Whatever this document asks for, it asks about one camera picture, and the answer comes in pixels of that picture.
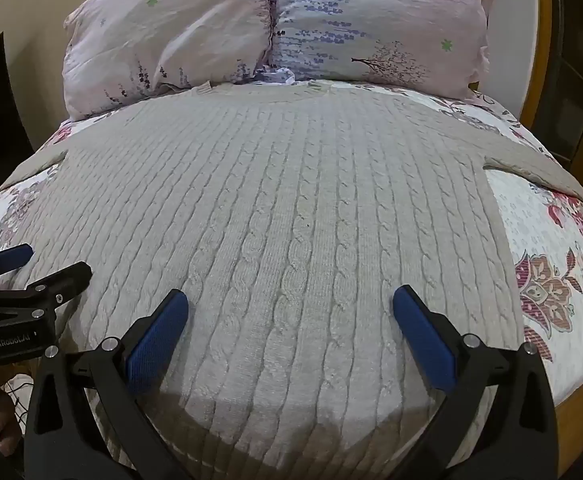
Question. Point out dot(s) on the pink floral pillow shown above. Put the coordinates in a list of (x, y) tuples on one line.
[(276, 27)]

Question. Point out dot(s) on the wooden bed frame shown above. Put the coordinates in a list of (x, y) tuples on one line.
[(541, 35)]

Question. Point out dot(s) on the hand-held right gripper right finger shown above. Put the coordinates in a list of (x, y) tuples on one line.
[(424, 337)]

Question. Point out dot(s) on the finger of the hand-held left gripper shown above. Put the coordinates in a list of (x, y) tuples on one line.
[(9, 258), (64, 280)]

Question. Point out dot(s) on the floral quilted bedspread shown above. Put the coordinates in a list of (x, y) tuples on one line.
[(556, 255)]

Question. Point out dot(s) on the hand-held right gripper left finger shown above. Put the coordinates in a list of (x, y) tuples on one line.
[(154, 342)]

